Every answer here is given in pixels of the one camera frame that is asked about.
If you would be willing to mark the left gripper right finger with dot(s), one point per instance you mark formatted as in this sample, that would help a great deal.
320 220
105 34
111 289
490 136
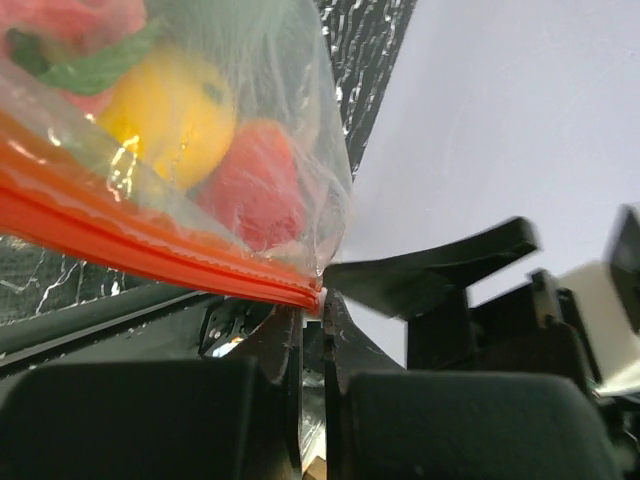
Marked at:
386 422

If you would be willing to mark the clear zip top bag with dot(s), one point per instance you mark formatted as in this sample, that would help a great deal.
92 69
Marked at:
69 185

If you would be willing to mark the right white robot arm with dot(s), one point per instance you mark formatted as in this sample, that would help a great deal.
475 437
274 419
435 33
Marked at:
607 292

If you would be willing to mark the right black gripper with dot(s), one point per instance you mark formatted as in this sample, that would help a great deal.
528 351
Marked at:
536 327

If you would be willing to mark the red fake fruit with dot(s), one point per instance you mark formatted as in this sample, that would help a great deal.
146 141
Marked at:
254 191

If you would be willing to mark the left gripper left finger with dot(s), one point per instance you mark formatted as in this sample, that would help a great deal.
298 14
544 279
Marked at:
234 417

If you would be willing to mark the yellow fake fruit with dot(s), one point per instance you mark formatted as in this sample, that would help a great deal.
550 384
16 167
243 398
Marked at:
176 113

